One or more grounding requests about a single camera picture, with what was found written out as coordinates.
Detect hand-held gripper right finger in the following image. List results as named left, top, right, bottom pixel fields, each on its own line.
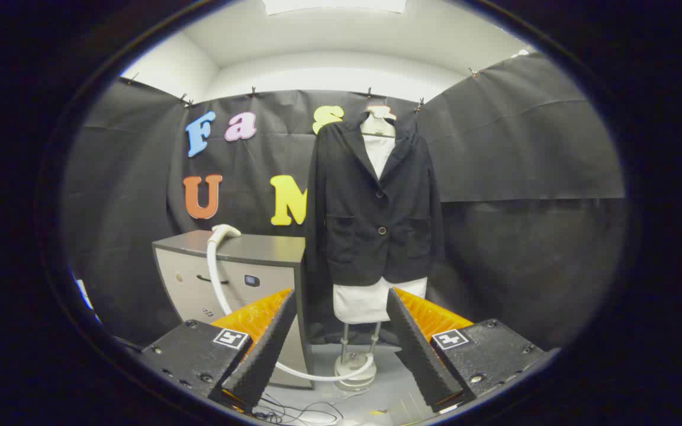
left=386, top=288, right=549, bottom=414

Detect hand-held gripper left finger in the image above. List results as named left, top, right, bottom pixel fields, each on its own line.
left=140, top=288, right=297, bottom=415

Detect black button jacket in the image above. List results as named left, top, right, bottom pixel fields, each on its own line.
left=304, top=112, right=445, bottom=288

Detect white mannequin torso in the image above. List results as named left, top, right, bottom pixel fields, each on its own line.
left=332, top=105, right=429, bottom=325

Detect grey cabinet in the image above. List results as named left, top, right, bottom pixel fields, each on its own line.
left=153, top=231, right=315, bottom=390

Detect black backdrop cloth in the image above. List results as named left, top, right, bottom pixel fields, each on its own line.
left=62, top=52, right=626, bottom=350

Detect row of black cloth clips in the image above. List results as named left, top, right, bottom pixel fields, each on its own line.
left=127, top=66, right=479, bottom=113

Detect black floor cables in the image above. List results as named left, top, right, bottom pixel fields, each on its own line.
left=252, top=390, right=345, bottom=425

